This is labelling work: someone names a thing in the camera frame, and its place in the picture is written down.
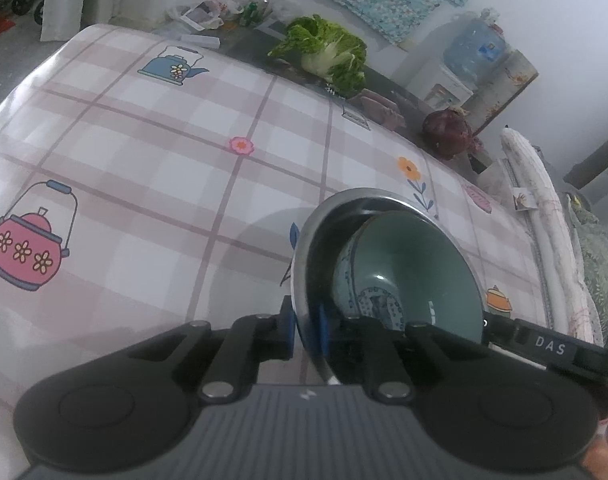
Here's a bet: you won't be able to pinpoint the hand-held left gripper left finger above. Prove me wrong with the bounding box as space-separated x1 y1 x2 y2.
126 296 299 403

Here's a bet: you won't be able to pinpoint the white curtain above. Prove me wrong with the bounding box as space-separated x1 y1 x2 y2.
40 0 92 43

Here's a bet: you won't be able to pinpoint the white plastic bag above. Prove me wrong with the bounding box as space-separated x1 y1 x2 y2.
166 0 242 31

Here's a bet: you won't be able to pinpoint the checked printed tablecloth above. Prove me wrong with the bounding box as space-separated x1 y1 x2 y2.
0 22 555 461

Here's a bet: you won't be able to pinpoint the green glass bottles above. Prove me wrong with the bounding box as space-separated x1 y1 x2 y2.
239 0 270 26

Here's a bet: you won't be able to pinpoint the napa cabbage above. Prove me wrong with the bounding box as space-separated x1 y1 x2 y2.
268 15 369 96

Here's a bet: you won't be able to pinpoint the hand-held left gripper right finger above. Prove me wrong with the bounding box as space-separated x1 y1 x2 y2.
315 305 490 403

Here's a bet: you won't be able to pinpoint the teal ceramic bowl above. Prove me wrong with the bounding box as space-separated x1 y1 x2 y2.
329 212 485 346

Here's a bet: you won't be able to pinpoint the blue water jug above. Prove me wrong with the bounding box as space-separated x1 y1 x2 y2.
443 8 510 83

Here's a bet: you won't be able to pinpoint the white water dispenser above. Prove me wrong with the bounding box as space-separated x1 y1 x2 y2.
424 72 475 111

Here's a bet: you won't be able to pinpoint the pink pouch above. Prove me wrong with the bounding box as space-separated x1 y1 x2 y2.
356 89 407 131

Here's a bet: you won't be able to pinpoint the long white carton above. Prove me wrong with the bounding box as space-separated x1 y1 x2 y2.
180 34 221 50

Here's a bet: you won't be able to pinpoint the rolled white bolster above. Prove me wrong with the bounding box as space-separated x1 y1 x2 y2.
501 127 605 346

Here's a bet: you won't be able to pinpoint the stainless steel bowl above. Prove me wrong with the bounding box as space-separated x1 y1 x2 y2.
290 187 485 386

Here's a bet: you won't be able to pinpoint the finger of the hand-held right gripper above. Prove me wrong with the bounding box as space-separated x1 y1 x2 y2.
483 315 519 347

